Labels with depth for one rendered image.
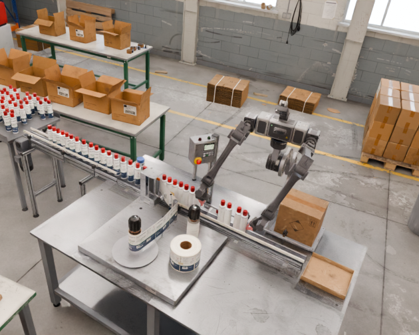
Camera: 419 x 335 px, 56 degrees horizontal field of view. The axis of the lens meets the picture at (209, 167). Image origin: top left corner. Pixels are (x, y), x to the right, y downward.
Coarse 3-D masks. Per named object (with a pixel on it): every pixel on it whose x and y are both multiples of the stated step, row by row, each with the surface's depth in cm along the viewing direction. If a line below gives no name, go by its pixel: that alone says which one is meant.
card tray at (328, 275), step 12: (312, 264) 275; (324, 264) 276; (336, 264) 274; (312, 276) 266; (324, 276) 267; (336, 276) 268; (348, 276) 269; (324, 288) 256; (336, 288) 258; (348, 288) 255
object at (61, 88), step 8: (56, 64) 458; (48, 72) 446; (56, 72) 459; (64, 72) 467; (72, 72) 464; (80, 72) 462; (48, 80) 438; (56, 80) 462; (64, 80) 470; (72, 80) 466; (48, 88) 450; (56, 88) 447; (64, 88) 443; (72, 88) 440; (56, 96) 453; (64, 96) 449; (72, 96) 445; (80, 96) 461; (64, 104) 455; (72, 104) 450
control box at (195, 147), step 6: (192, 138) 278; (204, 138) 279; (192, 144) 277; (198, 144) 274; (192, 150) 279; (198, 150) 277; (210, 150) 282; (192, 156) 281; (198, 156) 280; (210, 156) 285; (192, 162) 283; (204, 162) 285
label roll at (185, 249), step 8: (176, 240) 256; (184, 240) 256; (192, 240) 257; (176, 248) 250; (184, 248) 259; (192, 248) 251; (200, 248) 252; (176, 256) 246; (184, 256) 245; (192, 256) 246; (176, 264) 250; (184, 264) 248; (192, 264) 250; (184, 272) 252
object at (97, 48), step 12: (24, 36) 667; (36, 36) 655; (48, 36) 661; (60, 36) 667; (96, 36) 685; (24, 48) 679; (72, 48) 639; (84, 48) 627; (96, 48) 632; (108, 48) 638; (120, 60) 614; (132, 84) 669
